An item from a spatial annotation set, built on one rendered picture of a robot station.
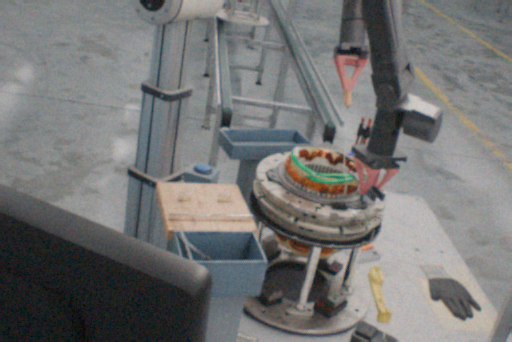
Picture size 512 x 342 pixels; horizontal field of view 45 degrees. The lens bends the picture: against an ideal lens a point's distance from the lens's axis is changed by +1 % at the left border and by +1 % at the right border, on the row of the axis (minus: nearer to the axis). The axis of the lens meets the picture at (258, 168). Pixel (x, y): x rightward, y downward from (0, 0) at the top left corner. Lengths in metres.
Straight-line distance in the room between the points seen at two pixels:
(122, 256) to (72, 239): 0.03
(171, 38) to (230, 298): 0.69
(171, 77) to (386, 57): 0.66
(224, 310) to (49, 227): 0.98
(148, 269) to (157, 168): 1.44
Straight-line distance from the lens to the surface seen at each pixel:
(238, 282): 1.21
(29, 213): 0.32
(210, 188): 1.41
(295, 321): 1.50
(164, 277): 0.28
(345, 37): 1.40
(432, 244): 2.03
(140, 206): 1.79
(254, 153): 1.69
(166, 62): 1.62
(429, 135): 1.22
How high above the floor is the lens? 1.73
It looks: 26 degrees down
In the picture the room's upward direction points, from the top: 11 degrees clockwise
